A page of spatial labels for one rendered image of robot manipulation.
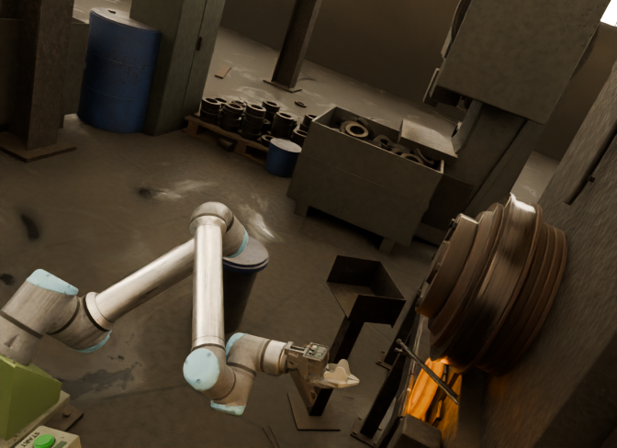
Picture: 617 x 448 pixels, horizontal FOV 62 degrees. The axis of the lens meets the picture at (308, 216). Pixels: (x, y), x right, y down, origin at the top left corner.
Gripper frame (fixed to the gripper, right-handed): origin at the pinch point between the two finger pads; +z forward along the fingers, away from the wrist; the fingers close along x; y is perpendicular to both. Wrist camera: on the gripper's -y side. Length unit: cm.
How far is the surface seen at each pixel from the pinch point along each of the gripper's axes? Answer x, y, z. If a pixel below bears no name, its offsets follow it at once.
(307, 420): 56, -68, -32
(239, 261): 78, -10, -74
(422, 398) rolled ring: 4.4, -3.0, 18.0
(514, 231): 2, 48, 33
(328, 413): 66, -70, -25
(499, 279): -6, 40, 31
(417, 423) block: -8.8, -0.2, 18.2
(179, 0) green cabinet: 264, 111, -219
